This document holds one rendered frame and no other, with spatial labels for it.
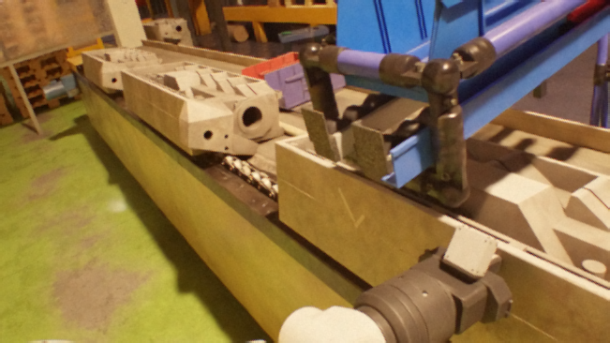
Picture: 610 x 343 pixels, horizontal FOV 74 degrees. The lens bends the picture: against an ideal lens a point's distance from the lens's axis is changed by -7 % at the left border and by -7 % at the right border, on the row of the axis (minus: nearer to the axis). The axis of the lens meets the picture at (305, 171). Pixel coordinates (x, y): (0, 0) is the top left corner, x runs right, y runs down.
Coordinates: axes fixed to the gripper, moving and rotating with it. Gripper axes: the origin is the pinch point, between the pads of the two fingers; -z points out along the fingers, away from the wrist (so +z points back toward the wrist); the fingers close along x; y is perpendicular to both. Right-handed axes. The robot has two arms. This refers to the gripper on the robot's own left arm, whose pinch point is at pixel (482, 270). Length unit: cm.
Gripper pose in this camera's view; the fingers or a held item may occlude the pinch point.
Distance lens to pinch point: 58.3
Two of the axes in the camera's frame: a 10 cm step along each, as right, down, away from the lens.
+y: -0.4, -9.3, -3.8
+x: 5.7, 2.9, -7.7
